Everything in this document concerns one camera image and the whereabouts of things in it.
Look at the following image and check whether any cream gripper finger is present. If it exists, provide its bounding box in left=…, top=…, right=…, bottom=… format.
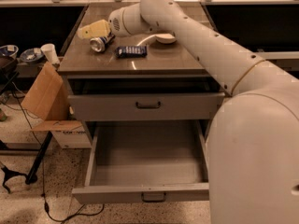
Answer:
left=77, top=20, right=111, bottom=39

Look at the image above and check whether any blue pepsi can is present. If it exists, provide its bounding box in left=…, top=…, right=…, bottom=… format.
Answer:
left=90, top=34, right=115, bottom=52

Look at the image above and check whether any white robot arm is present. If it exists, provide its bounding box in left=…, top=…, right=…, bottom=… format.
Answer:
left=92, top=0, right=299, bottom=224

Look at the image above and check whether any grey drawer cabinet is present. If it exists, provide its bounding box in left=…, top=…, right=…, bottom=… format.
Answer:
left=57, top=2, right=226, bottom=205

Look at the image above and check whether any grey top drawer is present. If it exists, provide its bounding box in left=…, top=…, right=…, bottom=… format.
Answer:
left=68, top=92, right=224, bottom=121

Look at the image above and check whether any grey open middle drawer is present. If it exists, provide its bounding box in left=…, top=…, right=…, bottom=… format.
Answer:
left=72, top=120, right=209, bottom=204

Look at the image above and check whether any white paper cup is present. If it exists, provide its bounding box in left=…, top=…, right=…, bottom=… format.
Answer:
left=41, top=43, right=60, bottom=64

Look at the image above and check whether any white paper bowl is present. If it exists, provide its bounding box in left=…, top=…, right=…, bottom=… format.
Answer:
left=155, top=34, right=176, bottom=44

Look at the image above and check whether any blue bowl with food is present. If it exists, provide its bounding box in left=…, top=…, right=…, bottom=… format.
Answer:
left=20, top=48, right=44, bottom=64

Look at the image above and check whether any brown cardboard box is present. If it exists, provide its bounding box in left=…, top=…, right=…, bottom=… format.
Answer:
left=21, top=63, right=92, bottom=148

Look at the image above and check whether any blue bowl far left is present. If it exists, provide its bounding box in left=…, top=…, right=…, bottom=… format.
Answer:
left=0, top=45, right=19, bottom=59

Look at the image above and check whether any black stand leg left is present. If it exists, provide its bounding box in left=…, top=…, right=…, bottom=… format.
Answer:
left=25, top=132, right=52, bottom=185

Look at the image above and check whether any black tripod foot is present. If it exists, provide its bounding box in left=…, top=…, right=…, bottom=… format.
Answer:
left=0, top=162, right=27, bottom=194

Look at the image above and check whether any black cable on floor left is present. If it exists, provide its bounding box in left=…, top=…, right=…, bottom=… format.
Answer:
left=10, top=91, right=106, bottom=224

